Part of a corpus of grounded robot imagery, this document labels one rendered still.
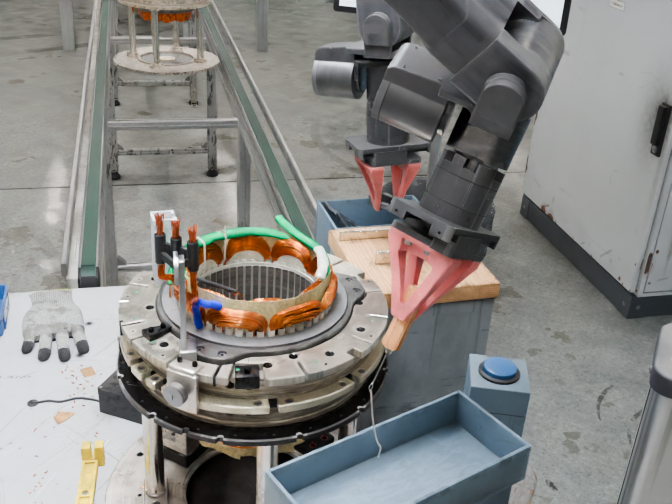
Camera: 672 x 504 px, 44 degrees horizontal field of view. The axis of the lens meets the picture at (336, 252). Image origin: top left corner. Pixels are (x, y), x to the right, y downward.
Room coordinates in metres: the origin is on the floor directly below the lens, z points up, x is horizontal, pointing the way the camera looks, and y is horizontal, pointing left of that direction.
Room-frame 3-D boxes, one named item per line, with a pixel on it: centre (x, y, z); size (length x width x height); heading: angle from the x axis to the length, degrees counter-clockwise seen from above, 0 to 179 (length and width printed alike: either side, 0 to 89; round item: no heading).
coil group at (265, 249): (0.93, 0.11, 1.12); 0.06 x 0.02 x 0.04; 111
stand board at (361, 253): (1.07, -0.11, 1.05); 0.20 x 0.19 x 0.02; 18
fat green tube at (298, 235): (0.90, 0.04, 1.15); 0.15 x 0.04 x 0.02; 21
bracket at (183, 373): (0.71, 0.15, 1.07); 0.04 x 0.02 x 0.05; 69
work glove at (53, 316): (1.25, 0.49, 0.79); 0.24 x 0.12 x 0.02; 15
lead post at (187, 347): (0.74, 0.15, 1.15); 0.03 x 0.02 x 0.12; 13
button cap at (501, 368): (0.83, -0.21, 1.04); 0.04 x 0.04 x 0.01
